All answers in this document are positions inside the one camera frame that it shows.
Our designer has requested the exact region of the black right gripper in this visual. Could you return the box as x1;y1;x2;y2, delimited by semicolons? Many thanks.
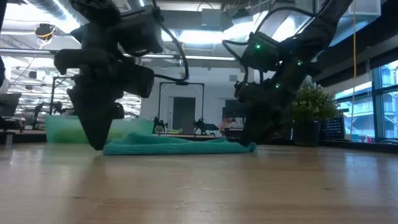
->
235;81;295;147

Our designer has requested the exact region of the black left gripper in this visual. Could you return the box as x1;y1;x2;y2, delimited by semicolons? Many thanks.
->
54;49;155;151

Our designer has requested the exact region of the lime green microfiber towel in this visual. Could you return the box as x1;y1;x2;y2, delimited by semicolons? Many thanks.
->
51;128;125;144

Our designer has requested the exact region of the teal microfiber towel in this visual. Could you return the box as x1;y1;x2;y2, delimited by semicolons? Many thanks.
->
103;132;258;156

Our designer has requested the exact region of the translucent teal plastic basket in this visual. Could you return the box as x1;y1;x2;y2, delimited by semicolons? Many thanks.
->
45;114;155;144

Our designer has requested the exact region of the person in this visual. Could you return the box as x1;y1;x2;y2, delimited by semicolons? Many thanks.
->
217;116;238;132

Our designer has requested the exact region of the black shelf cart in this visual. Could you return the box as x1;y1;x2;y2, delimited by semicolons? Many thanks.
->
222;99;249;138

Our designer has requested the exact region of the potted green plant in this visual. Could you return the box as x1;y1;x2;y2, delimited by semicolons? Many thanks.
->
287;82;340;147

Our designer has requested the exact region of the wooden background table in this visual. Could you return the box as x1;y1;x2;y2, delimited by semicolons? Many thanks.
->
152;133;215;139

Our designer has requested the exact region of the black perforated crate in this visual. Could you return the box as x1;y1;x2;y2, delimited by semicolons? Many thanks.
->
320;116;346;141

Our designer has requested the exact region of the grey door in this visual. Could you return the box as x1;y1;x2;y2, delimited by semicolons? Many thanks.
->
172;96;197;134

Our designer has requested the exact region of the dark computer monitor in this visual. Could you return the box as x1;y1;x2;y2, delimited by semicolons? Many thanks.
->
0;92;22;118

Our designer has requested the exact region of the black gantry frame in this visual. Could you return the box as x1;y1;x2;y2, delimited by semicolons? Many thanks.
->
158;81;205;134
49;76;78;124

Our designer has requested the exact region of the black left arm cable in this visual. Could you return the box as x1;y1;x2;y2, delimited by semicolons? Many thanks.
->
152;0;190;83

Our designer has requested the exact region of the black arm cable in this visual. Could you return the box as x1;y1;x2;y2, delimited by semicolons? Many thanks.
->
221;6;315;62
152;0;190;83

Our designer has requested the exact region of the black ceiling dome camera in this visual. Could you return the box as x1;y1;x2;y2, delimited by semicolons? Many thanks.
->
34;23;57;41

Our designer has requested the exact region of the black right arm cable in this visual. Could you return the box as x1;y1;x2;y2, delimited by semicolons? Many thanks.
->
221;6;315;62

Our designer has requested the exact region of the black aluminium table frame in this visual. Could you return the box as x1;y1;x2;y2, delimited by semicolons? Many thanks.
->
0;133;398;154

